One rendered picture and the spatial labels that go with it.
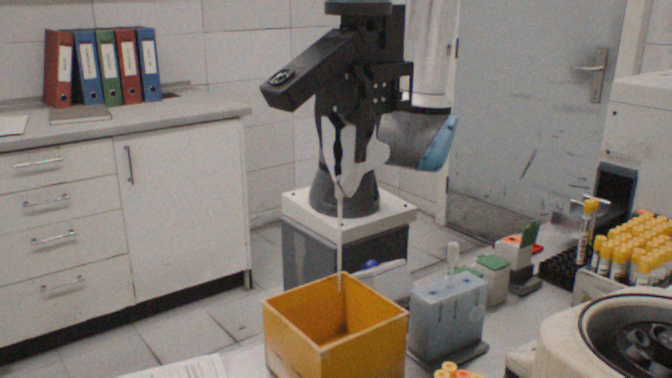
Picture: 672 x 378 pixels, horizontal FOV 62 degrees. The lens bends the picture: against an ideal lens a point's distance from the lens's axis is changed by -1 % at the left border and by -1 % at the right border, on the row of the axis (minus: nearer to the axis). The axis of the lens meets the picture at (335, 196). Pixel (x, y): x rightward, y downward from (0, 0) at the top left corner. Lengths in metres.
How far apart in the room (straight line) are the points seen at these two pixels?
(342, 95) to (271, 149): 2.69
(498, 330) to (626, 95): 0.59
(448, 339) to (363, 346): 0.15
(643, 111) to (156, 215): 1.80
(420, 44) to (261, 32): 2.17
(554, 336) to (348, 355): 0.23
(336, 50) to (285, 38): 2.66
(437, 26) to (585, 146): 1.82
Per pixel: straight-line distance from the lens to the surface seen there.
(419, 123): 1.04
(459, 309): 0.76
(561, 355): 0.64
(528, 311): 0.93
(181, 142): 2.33
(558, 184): 2.88
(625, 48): 2.65
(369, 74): 0.59
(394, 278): 0.84
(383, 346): 0.69
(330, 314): 0.80
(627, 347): 0.70
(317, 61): 0.56
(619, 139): 1.27
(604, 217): 1.23
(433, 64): 1.04
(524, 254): 0.97
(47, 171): 2.21
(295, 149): 3.37
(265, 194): 3.34
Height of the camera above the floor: 1.34
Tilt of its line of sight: 20 degrees down
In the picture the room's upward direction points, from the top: straight up
